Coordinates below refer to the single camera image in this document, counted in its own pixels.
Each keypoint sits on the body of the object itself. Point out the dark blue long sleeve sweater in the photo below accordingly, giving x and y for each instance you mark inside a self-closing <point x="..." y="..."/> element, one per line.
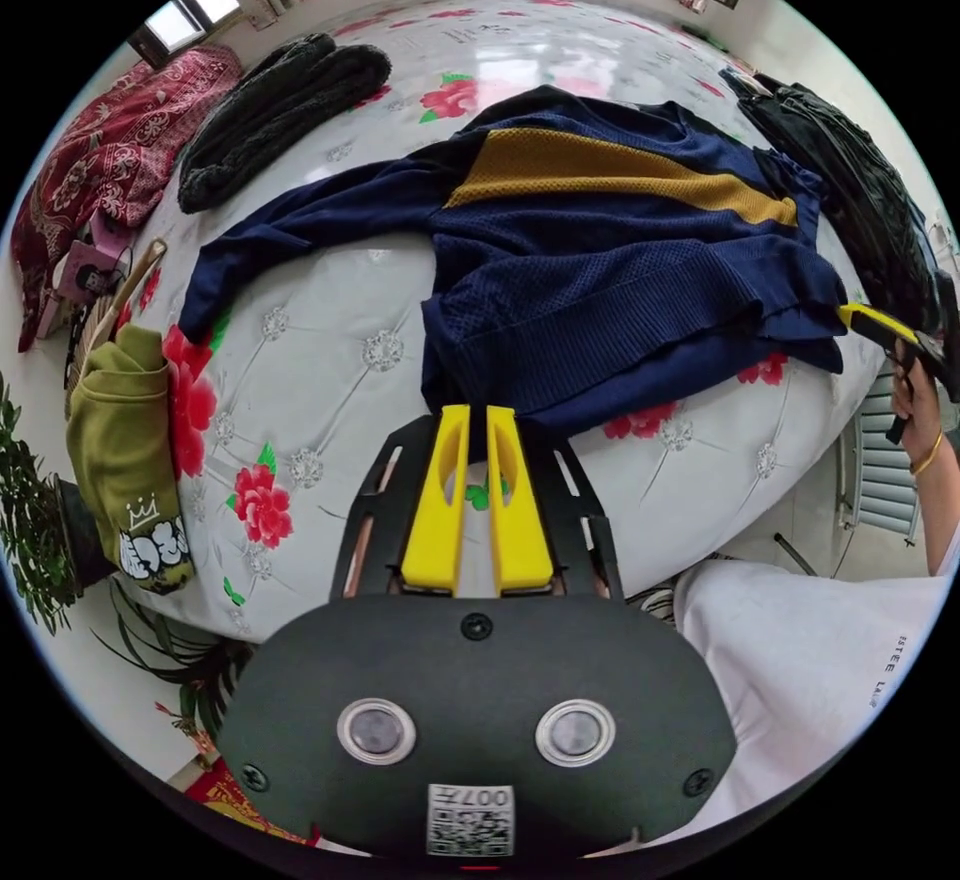
<point x="600" y="257"/>

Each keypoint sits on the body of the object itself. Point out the person's right hand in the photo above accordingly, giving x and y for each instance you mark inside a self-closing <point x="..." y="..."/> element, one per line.
<point x="916" y="411"/>

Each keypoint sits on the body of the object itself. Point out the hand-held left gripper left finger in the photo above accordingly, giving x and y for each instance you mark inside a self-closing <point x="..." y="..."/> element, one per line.
<point x="437" y="520"/>

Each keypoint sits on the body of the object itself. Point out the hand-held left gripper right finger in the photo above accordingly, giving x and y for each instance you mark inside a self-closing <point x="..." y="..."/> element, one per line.
<point x="519" y="527"/>

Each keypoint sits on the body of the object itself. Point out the bed with floral sheet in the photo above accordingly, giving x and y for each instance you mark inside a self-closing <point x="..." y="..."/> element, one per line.
<point x="360" y="400"/>

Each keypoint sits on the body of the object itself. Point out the white radiator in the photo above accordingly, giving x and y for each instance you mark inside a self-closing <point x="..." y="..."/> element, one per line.
<point x="881" y="460"/>

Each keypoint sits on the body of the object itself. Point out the person's right forearm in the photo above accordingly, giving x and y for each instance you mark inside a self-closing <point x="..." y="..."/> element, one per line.
<point x="941" y="505"/>

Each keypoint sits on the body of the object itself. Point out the black shiny jacket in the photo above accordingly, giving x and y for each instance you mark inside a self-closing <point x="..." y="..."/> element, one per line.
<point x="855" y="182"/>

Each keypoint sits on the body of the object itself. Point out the red patterned quilt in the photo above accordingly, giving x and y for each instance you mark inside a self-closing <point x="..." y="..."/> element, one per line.
<point x="105" y="160"/>

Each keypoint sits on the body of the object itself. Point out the dark grey knitted garment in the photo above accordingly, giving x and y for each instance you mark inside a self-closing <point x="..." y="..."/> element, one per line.
<point x="277" y="122"/>

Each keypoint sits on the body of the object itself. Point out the green potted plant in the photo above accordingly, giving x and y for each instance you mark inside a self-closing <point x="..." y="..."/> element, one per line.
<point x="37" y="520"/>

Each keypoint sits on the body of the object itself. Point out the olive green printed garment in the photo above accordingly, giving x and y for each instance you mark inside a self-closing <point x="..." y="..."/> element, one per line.
<point x="124" y="445"/>

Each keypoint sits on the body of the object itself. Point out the person's body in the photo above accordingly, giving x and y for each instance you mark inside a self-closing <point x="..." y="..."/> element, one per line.
<point x="810" y="685"/>

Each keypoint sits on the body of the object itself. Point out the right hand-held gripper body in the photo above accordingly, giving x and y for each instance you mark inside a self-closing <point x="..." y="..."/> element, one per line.
<point x="941" y="340"/>

